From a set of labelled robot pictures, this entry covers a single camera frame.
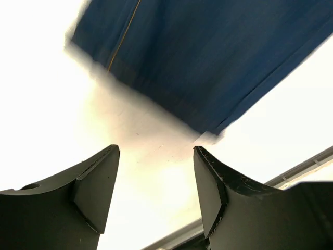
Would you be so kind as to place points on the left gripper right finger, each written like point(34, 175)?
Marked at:
point(241, 213)

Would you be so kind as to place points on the dark blue denim trousers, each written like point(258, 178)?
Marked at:
point(205, 62)

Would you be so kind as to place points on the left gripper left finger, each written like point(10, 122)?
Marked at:
point(68, 210)

